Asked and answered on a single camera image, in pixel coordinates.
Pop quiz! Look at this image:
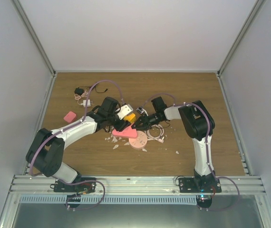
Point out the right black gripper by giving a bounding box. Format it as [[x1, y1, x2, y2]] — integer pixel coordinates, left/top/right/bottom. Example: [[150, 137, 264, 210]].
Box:
[[132, 113, 163, 131]]

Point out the yellow cube socket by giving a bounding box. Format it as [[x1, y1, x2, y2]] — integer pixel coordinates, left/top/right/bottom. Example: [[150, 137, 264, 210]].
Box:
[[124, 113, 136, 124]]

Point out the pink triangular power socket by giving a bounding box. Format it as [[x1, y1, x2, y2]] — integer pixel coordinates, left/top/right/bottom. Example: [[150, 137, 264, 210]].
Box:
[[112, 126, 137, 139]]

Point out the round pink power strip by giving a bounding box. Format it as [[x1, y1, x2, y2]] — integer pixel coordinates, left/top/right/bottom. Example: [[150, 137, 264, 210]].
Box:
[[128, 124, 167, 151]]

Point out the white usb charger plug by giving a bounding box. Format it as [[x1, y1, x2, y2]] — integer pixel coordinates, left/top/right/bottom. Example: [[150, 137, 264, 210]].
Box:
[[82, 99, 93, 107]]

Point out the pink plug adapter block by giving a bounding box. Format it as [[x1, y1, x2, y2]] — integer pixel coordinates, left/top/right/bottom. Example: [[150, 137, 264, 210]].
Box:
[[63, 111, 77, 124]]

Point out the pink usb cable bundle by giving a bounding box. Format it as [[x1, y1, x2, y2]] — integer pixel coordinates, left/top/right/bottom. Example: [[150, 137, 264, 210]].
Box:
[[74, 91, 90, 106]]

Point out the black power adapter with cable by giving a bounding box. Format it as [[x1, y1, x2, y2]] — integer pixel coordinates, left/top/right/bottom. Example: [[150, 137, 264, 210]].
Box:
[[74, 85, 108, 95]]

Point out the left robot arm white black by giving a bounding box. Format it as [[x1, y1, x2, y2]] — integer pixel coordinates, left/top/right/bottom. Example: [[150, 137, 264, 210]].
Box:
[[26, 97, 133, 192]]

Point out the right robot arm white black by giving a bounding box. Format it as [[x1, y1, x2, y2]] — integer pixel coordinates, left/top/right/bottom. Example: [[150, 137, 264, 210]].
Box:
[[132, 96, 216, 192]]

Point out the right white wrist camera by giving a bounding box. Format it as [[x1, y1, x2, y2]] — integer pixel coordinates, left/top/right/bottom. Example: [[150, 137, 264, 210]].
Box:
[[136, 107, 148, 116]]

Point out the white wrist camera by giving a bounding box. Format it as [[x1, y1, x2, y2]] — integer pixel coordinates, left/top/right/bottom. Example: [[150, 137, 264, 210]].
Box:
[[136, 107, 148, 116], [115, 104, 133, 120]]

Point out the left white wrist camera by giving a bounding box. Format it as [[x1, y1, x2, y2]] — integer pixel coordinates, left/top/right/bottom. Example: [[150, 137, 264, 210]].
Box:
[[115, 104, 133, 120]]

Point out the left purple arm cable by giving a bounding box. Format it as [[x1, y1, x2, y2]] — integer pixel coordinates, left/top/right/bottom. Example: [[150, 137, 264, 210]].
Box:
[[29, 80, 124, 212]]

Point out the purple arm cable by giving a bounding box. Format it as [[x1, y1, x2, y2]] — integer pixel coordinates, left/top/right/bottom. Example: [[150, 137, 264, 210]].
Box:
[[29, 80, 124, 212], [144, 94, 240, 212]]

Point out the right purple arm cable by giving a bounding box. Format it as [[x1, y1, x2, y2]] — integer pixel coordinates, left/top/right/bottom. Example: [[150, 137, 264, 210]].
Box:
[[144, 94, 240, 212]]

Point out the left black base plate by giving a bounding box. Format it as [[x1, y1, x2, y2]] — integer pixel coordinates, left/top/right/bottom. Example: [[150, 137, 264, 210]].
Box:
[[50, 177, 97, 194]]

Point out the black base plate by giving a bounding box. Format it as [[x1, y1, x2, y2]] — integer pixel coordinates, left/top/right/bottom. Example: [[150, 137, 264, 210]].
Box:
[[176, 177, 222, 193], [50, 177, 97, 194]]

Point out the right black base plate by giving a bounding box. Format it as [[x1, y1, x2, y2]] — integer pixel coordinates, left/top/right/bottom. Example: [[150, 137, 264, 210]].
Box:
[[176, 177, 222, 193]]

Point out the aluminium front rail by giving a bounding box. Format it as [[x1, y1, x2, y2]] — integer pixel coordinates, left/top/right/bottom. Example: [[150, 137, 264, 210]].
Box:
[[9, 175, 266, 195]]

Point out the slotted grey cable duct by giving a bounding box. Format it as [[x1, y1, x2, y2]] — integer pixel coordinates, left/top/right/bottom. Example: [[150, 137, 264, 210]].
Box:
[[19, 194, 197, 205]]

